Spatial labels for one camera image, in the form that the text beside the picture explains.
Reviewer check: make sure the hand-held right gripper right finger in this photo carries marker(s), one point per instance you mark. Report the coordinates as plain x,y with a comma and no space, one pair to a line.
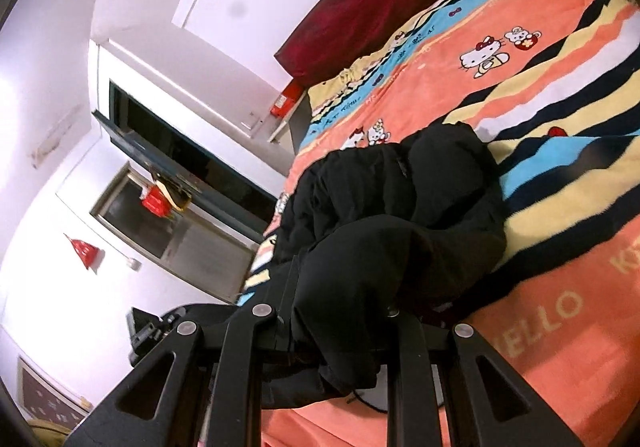
410,342

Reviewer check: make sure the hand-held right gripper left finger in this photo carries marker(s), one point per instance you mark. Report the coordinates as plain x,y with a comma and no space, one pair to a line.
285,307

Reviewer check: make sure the black hooded puffer jacket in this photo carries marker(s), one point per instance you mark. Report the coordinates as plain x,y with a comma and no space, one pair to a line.
380,252

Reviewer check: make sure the red hanging bag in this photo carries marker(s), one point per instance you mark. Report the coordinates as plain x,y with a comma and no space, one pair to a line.
156,202

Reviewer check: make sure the white bedside shelf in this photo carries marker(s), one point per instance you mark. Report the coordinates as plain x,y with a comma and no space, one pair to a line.
290,127

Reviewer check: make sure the red box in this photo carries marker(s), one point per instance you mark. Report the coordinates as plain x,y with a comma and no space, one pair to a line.
284,101

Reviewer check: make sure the striped cartoon printed blanket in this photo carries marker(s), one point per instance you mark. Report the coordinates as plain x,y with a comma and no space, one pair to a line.
560,177

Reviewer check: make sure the dark red padded headboard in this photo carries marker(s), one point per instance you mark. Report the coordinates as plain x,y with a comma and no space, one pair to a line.
370,2

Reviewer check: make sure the red wall ornament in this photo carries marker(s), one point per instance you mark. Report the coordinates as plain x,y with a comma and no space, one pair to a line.
85,253

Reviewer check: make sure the framed wall picture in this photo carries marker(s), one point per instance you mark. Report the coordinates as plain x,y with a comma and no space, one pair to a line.
47,394

